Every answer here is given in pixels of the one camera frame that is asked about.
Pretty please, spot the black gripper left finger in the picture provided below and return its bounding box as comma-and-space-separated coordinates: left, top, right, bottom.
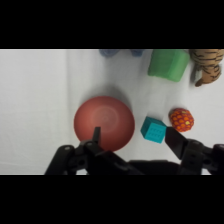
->
44, 126, 134, 176

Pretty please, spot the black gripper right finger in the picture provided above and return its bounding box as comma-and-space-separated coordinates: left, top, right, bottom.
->
165, 126, 224, 176

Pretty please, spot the red orange patterned ball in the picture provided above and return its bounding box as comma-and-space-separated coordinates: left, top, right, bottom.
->
168, 107, 195, 133

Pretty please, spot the teal perforated cube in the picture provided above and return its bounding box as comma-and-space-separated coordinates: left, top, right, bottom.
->
140, 116, 167, 145

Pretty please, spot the green foam block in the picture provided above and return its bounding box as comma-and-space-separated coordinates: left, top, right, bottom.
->
147, 49, 191, 83

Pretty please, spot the tiger plush toy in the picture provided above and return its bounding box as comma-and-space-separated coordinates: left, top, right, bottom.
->
189, 49, 224, 88

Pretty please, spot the blue cloth toy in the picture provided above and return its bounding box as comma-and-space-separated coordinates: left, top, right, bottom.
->
99, 49, 146, 58

